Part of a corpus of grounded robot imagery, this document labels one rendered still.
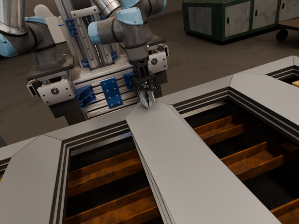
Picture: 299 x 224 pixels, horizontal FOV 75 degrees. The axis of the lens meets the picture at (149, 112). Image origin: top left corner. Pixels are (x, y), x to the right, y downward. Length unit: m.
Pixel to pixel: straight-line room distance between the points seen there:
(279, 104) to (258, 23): 4.18
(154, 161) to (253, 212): 0.26
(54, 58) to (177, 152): 0.77
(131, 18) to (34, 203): 0.58
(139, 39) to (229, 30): 3.90
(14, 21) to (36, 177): 0.58
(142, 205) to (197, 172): 0.27
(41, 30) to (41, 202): 0.75
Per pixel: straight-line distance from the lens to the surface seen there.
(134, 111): 0.80
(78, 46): 1.27
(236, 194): 0.50
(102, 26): 0.70
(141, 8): 1.11
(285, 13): 5.35
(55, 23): 9.43
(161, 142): 0.62
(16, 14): 0.94
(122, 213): 0.72
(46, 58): 1.09
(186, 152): 0.58
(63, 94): 1.00
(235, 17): 4.52
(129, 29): 0.64
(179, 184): 0.51
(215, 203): 0.48
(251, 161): 0.82
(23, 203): 0.66
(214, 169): 0.54
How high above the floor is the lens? 1.28
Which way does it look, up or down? 32 degrees down
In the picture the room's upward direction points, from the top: 13 degrees counter-clockwise
